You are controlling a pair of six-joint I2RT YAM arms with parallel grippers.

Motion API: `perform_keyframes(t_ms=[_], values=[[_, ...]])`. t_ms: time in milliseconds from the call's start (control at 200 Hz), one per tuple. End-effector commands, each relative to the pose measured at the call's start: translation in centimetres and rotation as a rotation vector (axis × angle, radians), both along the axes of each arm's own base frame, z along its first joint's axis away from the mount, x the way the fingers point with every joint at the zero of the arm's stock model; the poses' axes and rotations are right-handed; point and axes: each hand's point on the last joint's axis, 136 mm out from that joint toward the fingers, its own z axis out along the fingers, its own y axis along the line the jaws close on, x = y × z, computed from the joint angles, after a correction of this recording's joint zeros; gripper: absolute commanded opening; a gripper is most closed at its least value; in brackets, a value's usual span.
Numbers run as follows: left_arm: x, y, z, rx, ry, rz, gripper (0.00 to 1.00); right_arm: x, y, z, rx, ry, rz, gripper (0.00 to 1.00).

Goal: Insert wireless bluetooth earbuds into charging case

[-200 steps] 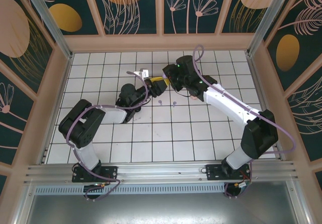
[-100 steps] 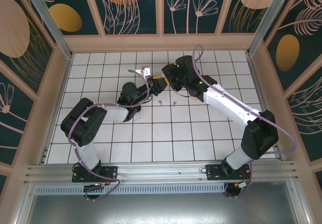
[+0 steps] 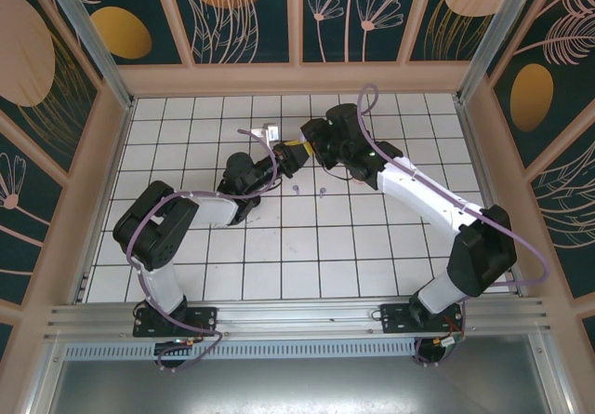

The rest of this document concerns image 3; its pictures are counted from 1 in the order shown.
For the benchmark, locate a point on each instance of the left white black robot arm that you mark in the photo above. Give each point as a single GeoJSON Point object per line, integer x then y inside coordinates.
{"type": "Point", "coordinates": [209, 209]}

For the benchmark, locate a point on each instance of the pink earbuds charging case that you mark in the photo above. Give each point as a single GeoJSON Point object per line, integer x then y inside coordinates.
{"type": "Point", "coordinates": [358, 182]}

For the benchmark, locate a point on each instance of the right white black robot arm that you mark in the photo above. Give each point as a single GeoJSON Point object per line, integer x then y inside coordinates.
{"type": "Point", "coordinates": [418, 190]}

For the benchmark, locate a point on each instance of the aluminium frame rail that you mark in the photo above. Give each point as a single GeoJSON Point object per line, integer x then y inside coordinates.
{"type": "Point", "coordinates": [302, 316]}

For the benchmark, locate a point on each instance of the aluminium corner post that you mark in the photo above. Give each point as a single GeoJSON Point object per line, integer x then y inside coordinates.
{"type": "Point", "coordinates": [506, 28]}
{"type": "Point", "coordinates": [90, 28]}

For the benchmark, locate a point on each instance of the grey metal sheet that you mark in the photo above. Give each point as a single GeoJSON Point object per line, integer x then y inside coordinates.
{"type": "Point", "coordinates": [302, 391]}

